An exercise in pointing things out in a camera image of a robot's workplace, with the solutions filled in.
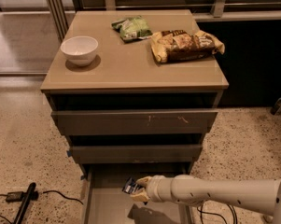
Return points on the small grey floor device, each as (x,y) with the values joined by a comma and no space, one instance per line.
(276,109)

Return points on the yellow brown chip bag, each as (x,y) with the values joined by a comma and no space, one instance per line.
(179,46)

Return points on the open bottom grey drawer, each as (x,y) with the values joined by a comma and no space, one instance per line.
(106,203)

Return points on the white ceramic bowl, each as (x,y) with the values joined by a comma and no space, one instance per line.
(80,50)

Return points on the dark blue rxbar wrapper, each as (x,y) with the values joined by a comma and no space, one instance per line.
(131,186)

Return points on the middle grey drawer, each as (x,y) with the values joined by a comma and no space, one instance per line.
(135,154)

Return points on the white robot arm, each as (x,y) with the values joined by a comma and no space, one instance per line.
(262,196)

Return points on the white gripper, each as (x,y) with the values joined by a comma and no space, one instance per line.
(154,188)

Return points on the black cylindrical rod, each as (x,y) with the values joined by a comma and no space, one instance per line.
(29,195)

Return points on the black power adapter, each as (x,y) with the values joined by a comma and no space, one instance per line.
(14,196)

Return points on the grey drawer cabinet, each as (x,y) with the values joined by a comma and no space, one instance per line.
(127,77)

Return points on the green snack bag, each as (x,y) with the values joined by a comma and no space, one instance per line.
(132,29)

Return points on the top grey drawer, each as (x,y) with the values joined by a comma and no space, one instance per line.
(127,122)

